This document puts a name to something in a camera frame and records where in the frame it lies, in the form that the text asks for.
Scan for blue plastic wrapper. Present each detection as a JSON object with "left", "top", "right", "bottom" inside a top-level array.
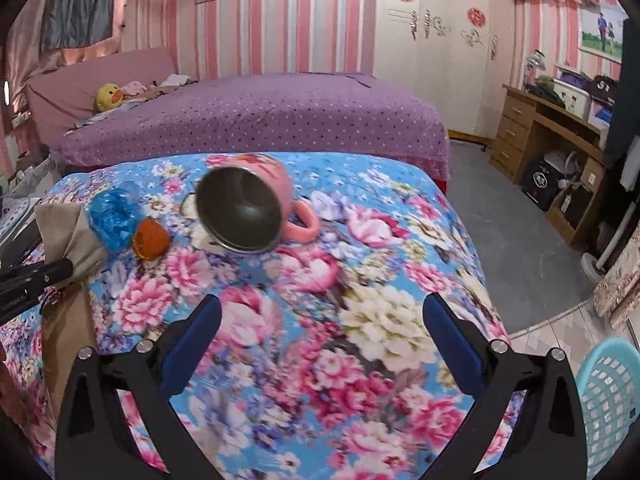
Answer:
[{"left": 87, "top": 188, "right": 142, "bottom": 252}]

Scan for orange peel piece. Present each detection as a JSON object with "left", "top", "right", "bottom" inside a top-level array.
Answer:
[{"left": 131, "top": 218, "right": 171, "bottom": 261}]

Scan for light blue plastic basket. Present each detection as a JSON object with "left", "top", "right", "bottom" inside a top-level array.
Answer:
[{"left": 576, "top": 338, "right": 639, "bottom": 479}]

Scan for floral folded mattress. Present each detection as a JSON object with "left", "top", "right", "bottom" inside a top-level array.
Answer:
[{"left": 593, "top": 226, "right": 640, "bottom": 328}]

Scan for white fan stand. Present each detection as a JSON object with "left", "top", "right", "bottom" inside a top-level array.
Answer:
[{"left": 580, "top": 202, "right": 637, "bottom": 285}]

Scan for pink headboard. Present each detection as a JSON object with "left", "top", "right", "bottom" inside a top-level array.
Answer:
[{"left": 26, "top": 48, "right": 177, "bottom": 144}]

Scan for floral bed cover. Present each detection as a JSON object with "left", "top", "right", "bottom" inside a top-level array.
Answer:
[{"left": 0, "top": 150, "right": 526, "bottom": 480}]

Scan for yellow duck plush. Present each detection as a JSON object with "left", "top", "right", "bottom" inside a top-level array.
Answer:
[{"left": 96, "top": 84, "right": 125, "bottom": 112}]

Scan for pink toy on bed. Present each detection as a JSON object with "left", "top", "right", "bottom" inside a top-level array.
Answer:
[{"left": 120, "top": 80, "right": 148, "bottom": 98}]

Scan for black box under desk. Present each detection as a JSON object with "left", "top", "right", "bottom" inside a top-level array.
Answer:
[{"left": 521, "top": 159, "right": 564, "bottom": 211}]

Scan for pink steel-lined mug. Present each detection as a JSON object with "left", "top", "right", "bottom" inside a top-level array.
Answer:
[{"left": 195, "top": 154, "right": 320, "bottom": 255}]

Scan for grey dark curtain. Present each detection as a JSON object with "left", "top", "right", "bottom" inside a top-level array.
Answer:
[{"left": 40, "top": 0, "right": 115, "bottom": 51}]

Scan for wooden desk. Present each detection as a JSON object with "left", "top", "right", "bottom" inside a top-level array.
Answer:
[{"left": 489, "top": 86, "right": 608, "bottom": 247}]

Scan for black hanging coat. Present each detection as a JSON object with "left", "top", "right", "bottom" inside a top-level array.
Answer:
[{"left": 603, "top": 18, "right": 640, "bottom": 168}]

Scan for white storage box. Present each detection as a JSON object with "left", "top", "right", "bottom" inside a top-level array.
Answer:
[{"left": 553, "top": 78, "right": 591, "bottom": 120}]

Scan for purple dotted bed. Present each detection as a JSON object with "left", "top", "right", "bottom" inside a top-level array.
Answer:
[{"left": 51, "top": 73, "right": 450, "bottom": 182}]

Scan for desk lamp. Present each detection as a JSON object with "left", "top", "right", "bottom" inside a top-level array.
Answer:
[{"left": 523, "top": 49, "right": 546, "bottom": 88}]

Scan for framed couple photo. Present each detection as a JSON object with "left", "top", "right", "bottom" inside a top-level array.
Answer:
[{"left": 578, "top": 4, "right": 627, "bottom": 63}]

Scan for white wardrobe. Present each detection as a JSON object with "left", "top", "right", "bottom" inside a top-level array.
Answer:
[{"left": 373, "top": 0, "right": 515, "bottom": 140}]

